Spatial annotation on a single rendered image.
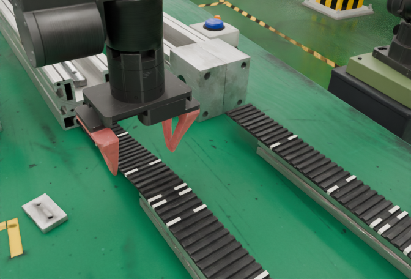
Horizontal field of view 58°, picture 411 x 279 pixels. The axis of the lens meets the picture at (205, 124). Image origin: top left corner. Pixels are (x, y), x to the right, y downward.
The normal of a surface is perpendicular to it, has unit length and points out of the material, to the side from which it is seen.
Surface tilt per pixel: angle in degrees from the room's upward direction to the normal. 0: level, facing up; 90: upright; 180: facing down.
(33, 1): 90
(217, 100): 90
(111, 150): 111
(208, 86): 90
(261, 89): 0
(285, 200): 0
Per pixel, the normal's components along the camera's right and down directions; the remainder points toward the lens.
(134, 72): 0.15, 0.58
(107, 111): 0.04, -0.82
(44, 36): 0.57, 0.32
